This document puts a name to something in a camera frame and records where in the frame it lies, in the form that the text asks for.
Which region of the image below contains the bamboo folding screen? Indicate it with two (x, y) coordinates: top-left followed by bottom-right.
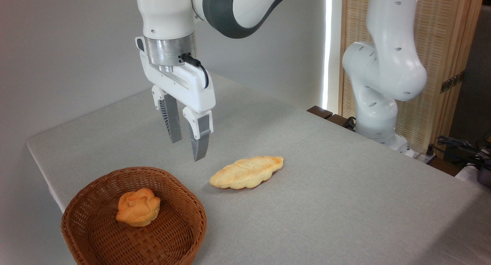
(338, 0), (486, 154)

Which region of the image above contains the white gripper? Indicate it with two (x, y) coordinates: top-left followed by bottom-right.
(135, 36), (216, 162)

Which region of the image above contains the long pale braided bread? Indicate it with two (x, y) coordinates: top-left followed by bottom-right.
(209, 156), (284, 190)

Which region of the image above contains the brown woven wicker basket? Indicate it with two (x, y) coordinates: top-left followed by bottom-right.
(61, 166), (208, 265)

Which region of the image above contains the small orange bread roll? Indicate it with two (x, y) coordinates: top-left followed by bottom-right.
(116, 188), (161, 227)

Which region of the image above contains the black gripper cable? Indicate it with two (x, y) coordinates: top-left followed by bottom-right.
(180, 53), (210, 89)

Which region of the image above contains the dark wooden board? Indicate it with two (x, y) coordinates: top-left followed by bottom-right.
(307, 105), (357, 131)

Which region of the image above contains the black cable bundle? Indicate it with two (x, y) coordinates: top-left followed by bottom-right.
(437, 135), (491, 188)

